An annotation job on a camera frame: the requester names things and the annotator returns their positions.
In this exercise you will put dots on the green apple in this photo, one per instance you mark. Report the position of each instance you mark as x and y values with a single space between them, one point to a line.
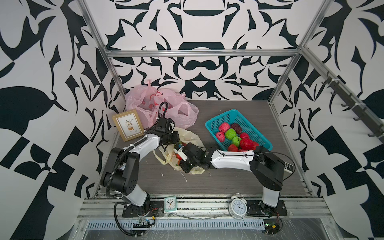
230 134

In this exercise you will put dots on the grey calculator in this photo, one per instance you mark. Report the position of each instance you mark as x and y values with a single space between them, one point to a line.
289 168

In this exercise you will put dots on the large pink plastic bag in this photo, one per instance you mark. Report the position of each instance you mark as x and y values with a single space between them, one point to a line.
145 99

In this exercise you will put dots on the round red apple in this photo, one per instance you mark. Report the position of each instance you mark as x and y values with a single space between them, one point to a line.
244 136

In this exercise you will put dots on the teal plastic basket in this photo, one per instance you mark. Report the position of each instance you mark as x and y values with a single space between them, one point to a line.
234 116

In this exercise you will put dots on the round silver alarm clock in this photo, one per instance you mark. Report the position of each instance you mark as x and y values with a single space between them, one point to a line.
238 207

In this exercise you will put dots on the dark maroon fruit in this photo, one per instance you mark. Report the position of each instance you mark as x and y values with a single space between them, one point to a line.
238 129

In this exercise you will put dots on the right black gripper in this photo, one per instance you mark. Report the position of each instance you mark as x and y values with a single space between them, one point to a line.
184 168

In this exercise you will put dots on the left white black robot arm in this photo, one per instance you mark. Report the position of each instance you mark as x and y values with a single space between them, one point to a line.
121 172

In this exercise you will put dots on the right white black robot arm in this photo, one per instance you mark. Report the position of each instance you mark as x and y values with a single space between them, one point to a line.
265 165

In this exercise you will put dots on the red textured fruit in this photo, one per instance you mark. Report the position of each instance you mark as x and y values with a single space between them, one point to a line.
246 144

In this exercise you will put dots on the white slotted cable duct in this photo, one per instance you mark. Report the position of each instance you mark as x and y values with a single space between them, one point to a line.
182 224

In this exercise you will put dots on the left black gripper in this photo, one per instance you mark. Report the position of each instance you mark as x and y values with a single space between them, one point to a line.
176 137

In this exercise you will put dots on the small teal square clock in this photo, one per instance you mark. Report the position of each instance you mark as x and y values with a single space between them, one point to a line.
170 204

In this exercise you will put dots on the wall hook rail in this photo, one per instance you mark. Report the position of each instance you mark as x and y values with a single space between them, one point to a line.
358 107

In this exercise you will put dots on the right circuit board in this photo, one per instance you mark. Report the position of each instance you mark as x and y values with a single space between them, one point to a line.
272 228

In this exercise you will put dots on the small pink plastic bag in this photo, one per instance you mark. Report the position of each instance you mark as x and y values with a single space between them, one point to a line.
182 112

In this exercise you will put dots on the wooden picture frame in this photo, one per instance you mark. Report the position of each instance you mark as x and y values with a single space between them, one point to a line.
129 125

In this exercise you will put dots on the circuit board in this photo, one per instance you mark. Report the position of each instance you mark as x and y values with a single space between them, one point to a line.
272 228
143 223

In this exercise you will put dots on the left circuit board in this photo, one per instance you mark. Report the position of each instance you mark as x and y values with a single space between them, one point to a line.
143 223

